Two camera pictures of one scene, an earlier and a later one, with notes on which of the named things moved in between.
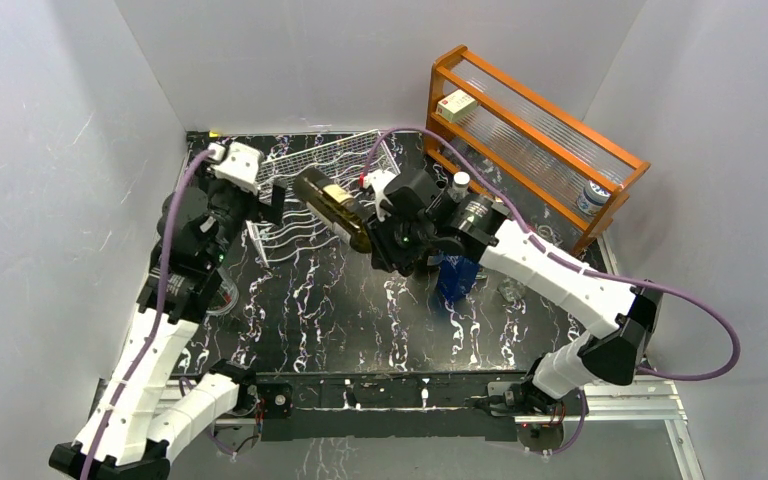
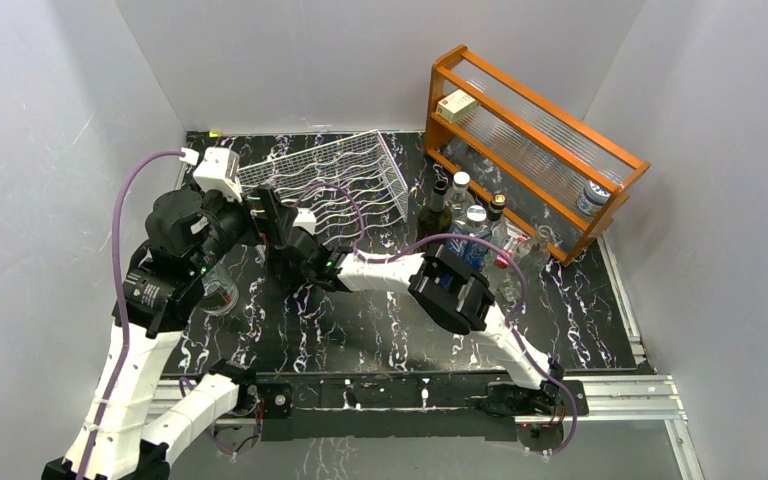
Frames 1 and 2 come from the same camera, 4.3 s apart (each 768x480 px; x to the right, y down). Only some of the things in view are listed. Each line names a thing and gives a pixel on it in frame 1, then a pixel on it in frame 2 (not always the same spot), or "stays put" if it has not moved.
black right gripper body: [398, 243] → [297, 274]
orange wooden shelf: [485, 125] stays put
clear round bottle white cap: [226, 297] stays put
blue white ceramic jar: [593, 199] stays put
